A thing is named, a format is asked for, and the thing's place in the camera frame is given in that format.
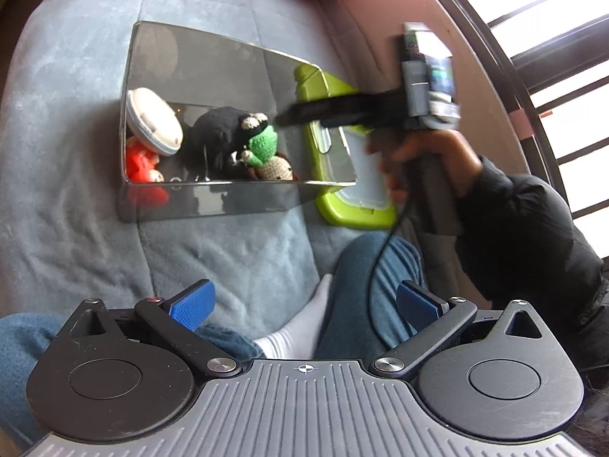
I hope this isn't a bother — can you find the black cable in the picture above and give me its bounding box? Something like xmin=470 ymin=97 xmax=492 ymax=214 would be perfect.
xmin=366 ymin=197 xmax=415 ymax=339

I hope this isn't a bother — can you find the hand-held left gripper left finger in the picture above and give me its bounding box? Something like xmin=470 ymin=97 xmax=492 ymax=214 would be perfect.
xmin=70 ymin=279 xmax=243 ymax=378

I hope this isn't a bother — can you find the green plastic lid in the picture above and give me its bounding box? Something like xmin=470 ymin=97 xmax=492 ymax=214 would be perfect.
xmin=293 ymin=64 xmax=398 ymax=228

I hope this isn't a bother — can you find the person's right forearm black sleeve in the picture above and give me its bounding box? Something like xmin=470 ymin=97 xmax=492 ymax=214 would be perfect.
xmin=454 ymin=155 xmax=609 ymax=374

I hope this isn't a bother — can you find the black crocheted toy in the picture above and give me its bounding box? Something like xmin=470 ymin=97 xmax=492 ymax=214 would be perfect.
xmin=190 ymin=107 xmax=271 ymax=176

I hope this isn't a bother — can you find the person's leg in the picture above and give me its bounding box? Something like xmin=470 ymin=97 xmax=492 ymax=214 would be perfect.
xmin=0 ymin=312 xmax=265 ymax=451
xmin=314 ymin=232 xmax=429 ymax=363

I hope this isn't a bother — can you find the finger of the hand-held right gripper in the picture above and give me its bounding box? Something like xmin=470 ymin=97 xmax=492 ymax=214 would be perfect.
xmin=275 ymin=93 xmax=382 ymax=129

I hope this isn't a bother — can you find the white sock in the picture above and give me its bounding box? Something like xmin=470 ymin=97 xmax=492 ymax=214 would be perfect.
xmin=253 ymin=273 xmax=335 ymax=361

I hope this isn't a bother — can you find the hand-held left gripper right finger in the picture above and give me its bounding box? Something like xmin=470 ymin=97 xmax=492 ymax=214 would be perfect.
xmin=372 ymin=280 xmax=549 ymax=378

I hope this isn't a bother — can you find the beige crocheted toy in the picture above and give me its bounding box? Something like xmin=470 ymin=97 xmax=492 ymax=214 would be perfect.
xmin=247 ymin=152 xmax=298 ymax=182

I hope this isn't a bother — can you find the person's right leg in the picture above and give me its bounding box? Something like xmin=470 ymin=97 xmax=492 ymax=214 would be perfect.
xmin=314 ymin=232 xmax=429 ymax=363

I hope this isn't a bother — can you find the grey upholstered sofa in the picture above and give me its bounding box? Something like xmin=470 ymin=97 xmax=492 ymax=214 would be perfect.
xmin=0 ymin=0 xmax=429 ymax=344

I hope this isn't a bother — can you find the red toy figure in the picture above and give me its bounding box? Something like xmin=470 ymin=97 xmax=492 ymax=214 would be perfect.
xmin=124 ymin=137 xmax=171 ymax=205

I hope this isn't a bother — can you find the window grille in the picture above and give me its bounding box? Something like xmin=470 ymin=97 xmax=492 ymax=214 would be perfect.
xmin=421 ymin=0 xmax=609 ymax=267

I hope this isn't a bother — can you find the clear grey plastic box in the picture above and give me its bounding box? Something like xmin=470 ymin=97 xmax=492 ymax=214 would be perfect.
xmin=116 ymin=20 xmax=359 ymax=224

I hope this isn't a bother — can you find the white round gadget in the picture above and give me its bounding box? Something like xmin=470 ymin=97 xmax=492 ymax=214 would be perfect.
xmin=126 ymin=87 xmax=184 ymax=155

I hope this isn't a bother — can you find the person's right hand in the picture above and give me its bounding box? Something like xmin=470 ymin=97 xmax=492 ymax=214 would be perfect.
xmin=379 ymin=128 xmax=483 ymax=204

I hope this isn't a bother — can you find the person's left leg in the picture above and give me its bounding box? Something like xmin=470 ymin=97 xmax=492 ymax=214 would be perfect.
xmin=0 ymin=312 xmax=265 ymax=451

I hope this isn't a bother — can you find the green crocheted toy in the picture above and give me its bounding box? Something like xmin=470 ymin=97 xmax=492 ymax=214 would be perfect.
xmin=240 ymin=125 xmax=281 ymax=168

